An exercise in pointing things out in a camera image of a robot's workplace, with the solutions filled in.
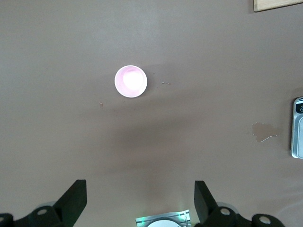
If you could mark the silver digital kitchen scale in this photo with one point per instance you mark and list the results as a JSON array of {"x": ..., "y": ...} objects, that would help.
[{"x": 297, "y": 127}]

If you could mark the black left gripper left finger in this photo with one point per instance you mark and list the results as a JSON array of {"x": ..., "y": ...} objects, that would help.
[{"x": 68, "y": 203}]

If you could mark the aluminium left arm base plate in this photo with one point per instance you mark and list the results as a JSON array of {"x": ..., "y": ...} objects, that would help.
[{"x": 163, "y": 215}]

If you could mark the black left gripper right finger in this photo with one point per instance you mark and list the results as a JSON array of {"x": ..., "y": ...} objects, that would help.
[{"x": 204, "y": 203}]

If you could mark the pink plastic cup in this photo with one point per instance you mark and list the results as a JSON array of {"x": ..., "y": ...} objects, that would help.
[{"x": 131, "y": 81}]

